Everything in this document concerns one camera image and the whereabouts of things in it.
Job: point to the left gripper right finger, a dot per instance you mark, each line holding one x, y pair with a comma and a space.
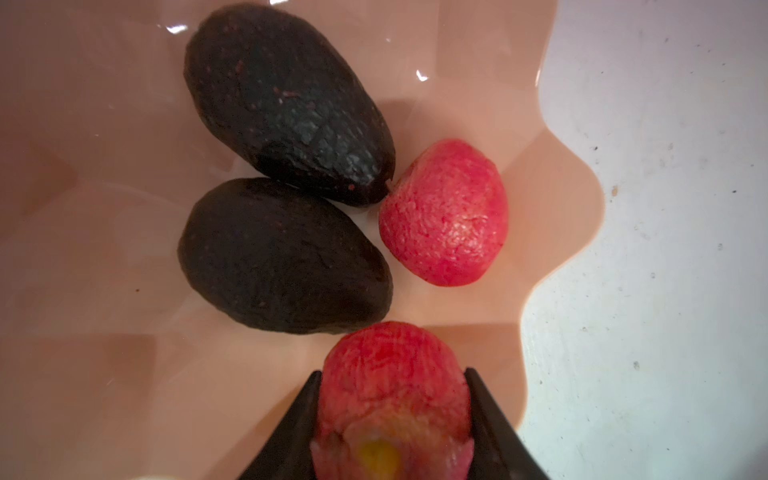
499, 454

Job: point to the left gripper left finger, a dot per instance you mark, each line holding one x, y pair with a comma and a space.
286, 455

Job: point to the red apple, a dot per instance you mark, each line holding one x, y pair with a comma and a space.
393, 404
447, 218

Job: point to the dark avocado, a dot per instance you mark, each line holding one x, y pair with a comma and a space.
274, 90
276, 258

